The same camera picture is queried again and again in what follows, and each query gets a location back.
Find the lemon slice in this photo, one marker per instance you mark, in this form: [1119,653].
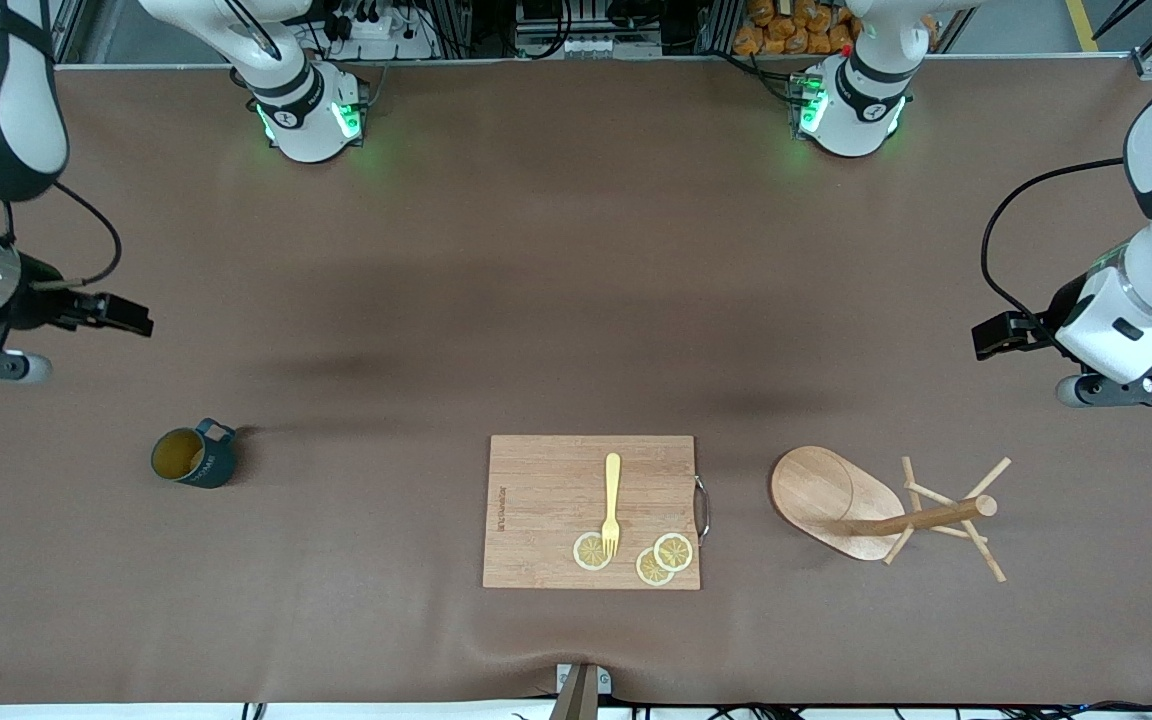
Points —
[586,552]
[648,572]
[678,550]

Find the wooden cutting board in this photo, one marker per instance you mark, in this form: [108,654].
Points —
[536,500]

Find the yellow fork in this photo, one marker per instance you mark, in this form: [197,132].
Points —
[613,480]

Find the dark teal mug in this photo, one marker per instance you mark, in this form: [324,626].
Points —
[206,470]

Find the white power strip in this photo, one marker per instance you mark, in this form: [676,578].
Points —
[376,40]

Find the orange snack packets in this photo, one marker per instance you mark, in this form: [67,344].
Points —
[786,35]

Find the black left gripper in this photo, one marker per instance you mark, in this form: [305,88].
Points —
[1064,302]

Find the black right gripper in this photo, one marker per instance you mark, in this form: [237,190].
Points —
[36,300]

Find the wooden mug tree rack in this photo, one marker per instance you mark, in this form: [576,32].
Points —
[816,495]

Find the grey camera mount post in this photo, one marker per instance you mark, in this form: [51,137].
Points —
[581,695]

